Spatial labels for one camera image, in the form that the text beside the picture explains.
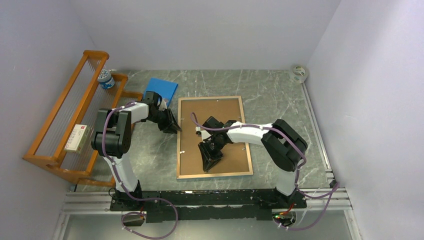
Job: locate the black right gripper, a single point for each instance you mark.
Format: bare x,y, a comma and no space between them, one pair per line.
208,160

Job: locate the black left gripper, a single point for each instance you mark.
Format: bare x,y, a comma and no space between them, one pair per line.
170,119

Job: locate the brown cardboard backing board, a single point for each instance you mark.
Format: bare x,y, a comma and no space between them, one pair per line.
192,145

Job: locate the blue wooden picture frame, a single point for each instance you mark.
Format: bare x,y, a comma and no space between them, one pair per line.
212,174

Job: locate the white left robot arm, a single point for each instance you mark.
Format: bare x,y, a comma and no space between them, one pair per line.
112,136

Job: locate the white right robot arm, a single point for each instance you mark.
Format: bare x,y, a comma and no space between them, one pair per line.
283,144

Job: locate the blue white round tin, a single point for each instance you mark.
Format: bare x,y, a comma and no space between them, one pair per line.
105,79

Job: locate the white medicine box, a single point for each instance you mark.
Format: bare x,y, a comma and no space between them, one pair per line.
77,138

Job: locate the orange wooden rack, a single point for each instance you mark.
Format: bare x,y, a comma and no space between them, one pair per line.
77,104

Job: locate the clear tape roll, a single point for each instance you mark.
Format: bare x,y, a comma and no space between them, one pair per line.
298,73

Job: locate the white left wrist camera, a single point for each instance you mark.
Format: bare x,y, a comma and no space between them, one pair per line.
163,104

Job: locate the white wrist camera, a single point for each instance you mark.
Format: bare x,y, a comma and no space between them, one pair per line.
163,104
202,133

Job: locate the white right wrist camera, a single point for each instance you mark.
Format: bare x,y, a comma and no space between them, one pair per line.
202,133

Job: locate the aluminium extrusion table rail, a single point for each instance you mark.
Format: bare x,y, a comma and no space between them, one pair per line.
98,203

